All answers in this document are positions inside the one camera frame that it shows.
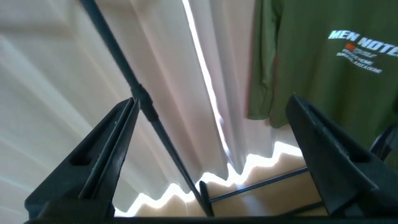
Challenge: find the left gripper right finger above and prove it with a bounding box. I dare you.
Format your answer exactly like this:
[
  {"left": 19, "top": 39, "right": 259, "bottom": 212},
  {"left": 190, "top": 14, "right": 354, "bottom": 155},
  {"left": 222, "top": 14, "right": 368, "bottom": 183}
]
[{"left": 285, "top": 95, "right": 398, "bottom": 217}]

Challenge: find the green printed t-shirt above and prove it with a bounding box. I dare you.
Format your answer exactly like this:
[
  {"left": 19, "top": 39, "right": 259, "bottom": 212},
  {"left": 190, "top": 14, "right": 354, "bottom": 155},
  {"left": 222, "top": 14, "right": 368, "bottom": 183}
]
[{"left": 247, "top": 0, "right": 398, "bottom": 170}]

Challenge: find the black clothes rack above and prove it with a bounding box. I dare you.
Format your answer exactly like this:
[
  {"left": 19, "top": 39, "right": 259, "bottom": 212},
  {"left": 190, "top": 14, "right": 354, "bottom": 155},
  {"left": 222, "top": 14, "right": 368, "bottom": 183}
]
[{"left": 79, "top": 0, "right": 398, "bottom": 218}]

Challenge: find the beige curtain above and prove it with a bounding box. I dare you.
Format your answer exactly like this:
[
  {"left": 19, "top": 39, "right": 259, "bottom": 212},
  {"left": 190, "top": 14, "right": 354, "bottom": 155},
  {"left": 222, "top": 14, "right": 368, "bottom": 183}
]
[{"left": 0, "top": 0, "right": 307, "bottom": 218}]

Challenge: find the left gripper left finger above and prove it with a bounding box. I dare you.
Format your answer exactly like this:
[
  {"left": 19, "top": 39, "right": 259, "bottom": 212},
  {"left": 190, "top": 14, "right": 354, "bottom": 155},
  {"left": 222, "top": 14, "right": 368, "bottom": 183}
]
[{"left": 24, "top": 97, "right": 141, "bottom": 218}]

